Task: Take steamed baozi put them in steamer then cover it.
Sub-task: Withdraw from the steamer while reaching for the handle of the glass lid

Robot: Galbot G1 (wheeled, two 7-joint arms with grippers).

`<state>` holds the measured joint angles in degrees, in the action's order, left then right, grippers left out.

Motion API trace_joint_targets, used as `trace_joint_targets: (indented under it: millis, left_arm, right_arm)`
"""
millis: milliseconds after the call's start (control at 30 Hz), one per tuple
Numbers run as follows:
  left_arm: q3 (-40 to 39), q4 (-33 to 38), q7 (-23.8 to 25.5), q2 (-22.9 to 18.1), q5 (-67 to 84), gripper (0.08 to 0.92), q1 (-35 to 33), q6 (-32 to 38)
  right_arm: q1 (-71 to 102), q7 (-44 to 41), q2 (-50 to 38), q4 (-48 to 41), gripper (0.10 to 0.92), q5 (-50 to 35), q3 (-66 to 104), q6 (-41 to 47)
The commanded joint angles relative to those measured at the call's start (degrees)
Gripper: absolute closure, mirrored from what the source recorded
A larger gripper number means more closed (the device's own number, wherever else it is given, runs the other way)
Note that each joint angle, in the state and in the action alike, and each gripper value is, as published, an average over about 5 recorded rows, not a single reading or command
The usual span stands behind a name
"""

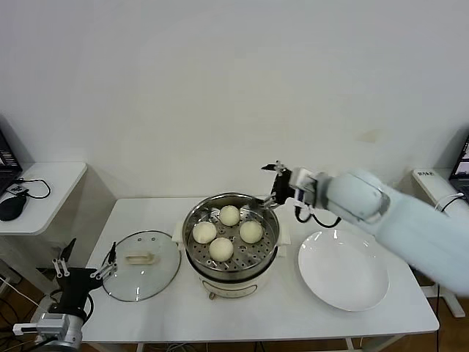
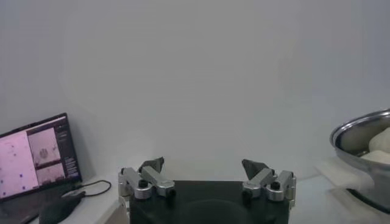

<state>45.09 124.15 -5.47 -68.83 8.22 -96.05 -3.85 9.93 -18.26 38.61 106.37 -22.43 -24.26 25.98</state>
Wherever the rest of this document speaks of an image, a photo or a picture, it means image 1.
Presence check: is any black laptop dark screen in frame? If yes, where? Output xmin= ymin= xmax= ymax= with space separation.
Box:
xmin=448 ymin=126 xmax=469 ymax=191

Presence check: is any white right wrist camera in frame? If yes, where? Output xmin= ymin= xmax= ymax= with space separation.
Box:
xmin=291 ymin=167 xmax=320 ymax=202

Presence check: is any black computer mouse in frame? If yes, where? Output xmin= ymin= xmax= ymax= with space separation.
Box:
xmin=0 ymin=194 xmax=29 ymax=221

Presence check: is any stainless steel steamer basket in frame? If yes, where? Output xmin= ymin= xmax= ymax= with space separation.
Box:
xmin=182 ymin=193 xmax=281 ymax=272

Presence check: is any white side table labelled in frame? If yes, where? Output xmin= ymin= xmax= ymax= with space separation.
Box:
xmin=410 ymin=168 xmax=469 ymax=319

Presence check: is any white side table rounded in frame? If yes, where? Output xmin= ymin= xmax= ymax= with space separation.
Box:
xmin=0 ymin=161 xmax=89 ymax=326

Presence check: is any white round plate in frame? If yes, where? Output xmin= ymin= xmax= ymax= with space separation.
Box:
xmin=297 ymin=229 xmax=391 ymax=312

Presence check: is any white steamed baozi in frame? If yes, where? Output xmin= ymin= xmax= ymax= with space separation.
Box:
xmin=219 ymin=205 xmax=242 ymax=227
xmin=239 ymin=221 xmax=264 ymax=244
xmin=192 ymin=221 xmax=218 ymax=244
xmin=209 ymin=237 xmax=235 ymax=263

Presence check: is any thin black looped cable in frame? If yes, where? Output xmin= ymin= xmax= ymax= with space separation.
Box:
xmin=16 ymin=177 xmax=52 ymax=201

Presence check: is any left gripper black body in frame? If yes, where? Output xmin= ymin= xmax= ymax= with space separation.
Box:
xmin=56 ymin=267 xmax=103 ymax=313

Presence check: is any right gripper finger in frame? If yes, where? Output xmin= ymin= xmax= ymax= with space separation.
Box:
xmin=252 ymin=195 xmax=280 ymax=208
xmin=260 ymin=160 xmax=291 ymax=175

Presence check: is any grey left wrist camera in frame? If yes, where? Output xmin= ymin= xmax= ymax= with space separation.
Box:
xmin=12 ymin=312 xmax=70 ymax=340

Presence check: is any white cable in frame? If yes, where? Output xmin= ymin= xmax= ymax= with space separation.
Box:
xmin=434 ymin=193 xmax=463 ymax=213

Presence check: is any cream electric cooker base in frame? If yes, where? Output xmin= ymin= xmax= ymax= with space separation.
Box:
xmin=171 ymin=219 xmax=292 ymax=300

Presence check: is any glass lid cream handle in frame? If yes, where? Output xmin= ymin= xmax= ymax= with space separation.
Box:
xmin=100 ymin=230 xmax=183 ymax=303

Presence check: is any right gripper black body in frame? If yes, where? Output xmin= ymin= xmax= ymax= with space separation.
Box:
xmin=272 ymin=167 xmax=300 ymax=205

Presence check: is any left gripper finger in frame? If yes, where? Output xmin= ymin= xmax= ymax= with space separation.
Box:
xmin=52 ymin=238 xmax=77 ymax=279
xmin=90 ymin=241 xmax=119 ymax=280

